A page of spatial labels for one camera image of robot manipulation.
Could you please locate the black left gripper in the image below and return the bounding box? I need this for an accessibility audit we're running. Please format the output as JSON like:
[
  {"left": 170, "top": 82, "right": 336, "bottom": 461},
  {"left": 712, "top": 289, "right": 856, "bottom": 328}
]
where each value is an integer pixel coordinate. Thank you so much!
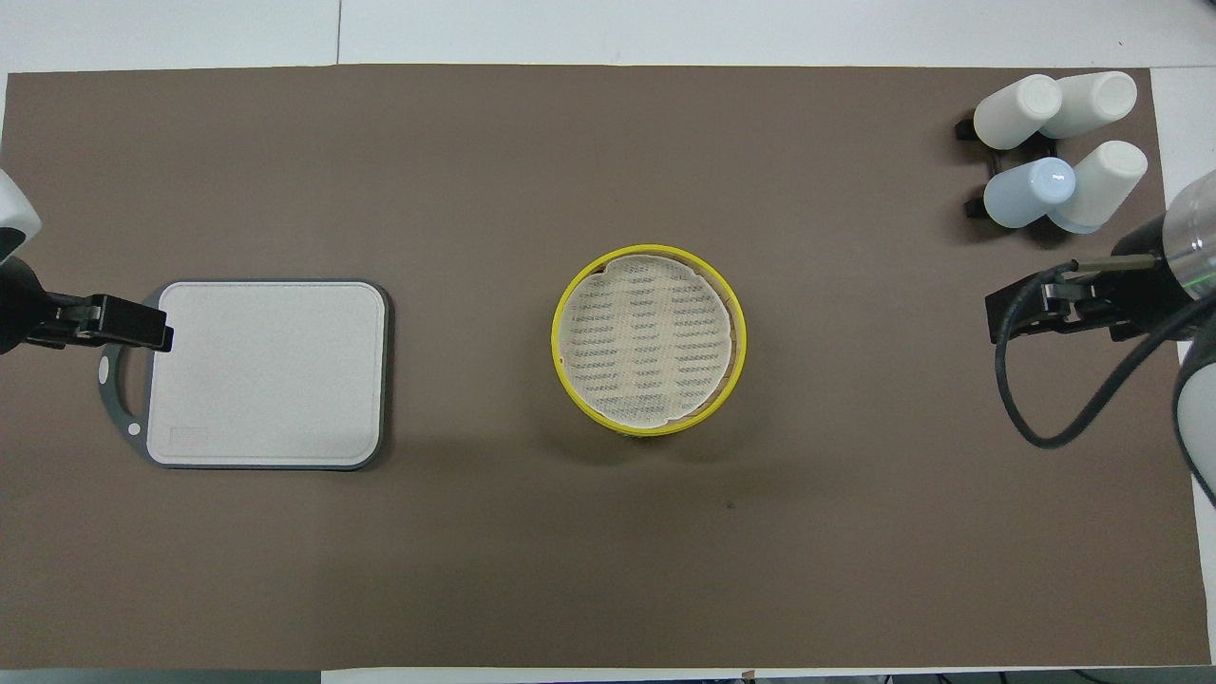
[{"left": 28, "top": 291, "right": 176, "bottom": 354}]

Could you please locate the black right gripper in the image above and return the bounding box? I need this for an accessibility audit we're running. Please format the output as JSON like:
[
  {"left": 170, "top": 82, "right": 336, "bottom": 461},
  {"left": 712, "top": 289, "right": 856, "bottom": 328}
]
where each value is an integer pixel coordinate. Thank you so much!
[{"left": 985, "top": 266, "right": 1118, "bottom": 345}]

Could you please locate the light blue plastic cup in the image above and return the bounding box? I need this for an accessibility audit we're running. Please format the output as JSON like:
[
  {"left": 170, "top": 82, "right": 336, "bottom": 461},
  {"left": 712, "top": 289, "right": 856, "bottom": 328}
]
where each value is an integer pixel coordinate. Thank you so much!
[{"left": 983, "top": 158, "right": 1076, "bottom": 229}]

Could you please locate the white mesh steamer liner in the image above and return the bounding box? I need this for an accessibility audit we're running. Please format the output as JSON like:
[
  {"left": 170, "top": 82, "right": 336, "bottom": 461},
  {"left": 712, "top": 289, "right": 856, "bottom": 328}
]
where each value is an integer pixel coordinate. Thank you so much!
[{"left": 560, "top": 255, "right": 737, "bottom": 427}]

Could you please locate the black cup rack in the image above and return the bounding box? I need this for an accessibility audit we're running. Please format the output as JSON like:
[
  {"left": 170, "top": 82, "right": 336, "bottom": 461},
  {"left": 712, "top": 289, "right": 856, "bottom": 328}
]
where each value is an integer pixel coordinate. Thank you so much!
[{"left": 955, "top": 109, "right": 1061, "bottom": 221}]

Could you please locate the yellow-rimmed bamboo steamer tier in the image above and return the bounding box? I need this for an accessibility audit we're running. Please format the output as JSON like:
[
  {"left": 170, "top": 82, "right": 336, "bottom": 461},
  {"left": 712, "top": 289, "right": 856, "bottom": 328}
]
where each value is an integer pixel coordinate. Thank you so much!
[{"left": 551, "top": 246, "right": 748, "bottom": 438}]

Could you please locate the large brown table mat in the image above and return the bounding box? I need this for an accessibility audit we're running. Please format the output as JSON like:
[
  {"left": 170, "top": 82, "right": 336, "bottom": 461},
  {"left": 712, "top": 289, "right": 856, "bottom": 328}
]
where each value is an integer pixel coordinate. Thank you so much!
[{"left": 0, "top": 65, "right": 1212, "bottom": 669}]

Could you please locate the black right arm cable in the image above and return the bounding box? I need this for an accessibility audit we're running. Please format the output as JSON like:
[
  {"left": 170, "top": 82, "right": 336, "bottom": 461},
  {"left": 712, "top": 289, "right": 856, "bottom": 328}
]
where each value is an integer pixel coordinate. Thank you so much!
[{"left": 995, "top": 266, "right": 1216, "bottom": 449}]

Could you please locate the white cup with bluish rim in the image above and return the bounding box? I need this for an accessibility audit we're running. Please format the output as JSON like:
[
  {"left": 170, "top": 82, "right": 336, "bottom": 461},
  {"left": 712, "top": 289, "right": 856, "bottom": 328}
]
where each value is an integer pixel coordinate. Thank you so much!
[{"left": 1048, "top": 141, "right": 1149, "bottom": 235}]

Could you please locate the white cutting board grey rim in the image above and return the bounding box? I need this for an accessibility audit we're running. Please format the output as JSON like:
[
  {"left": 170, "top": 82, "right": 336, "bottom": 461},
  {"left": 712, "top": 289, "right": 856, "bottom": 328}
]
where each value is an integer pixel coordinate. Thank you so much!
[{"left": 98, "top": 279, "right": 392, "bottom": 471}]

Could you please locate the white plastic cup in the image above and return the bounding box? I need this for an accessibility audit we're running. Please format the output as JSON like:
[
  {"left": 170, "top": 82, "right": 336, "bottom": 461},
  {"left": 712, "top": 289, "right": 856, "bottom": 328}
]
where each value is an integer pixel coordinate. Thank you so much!
[
  {"left": 973, "top": 74, "right": 1063, "bottom": 150},
  {"left": 1040, "top": 71, "right": 1138, "bottom": 140}
]

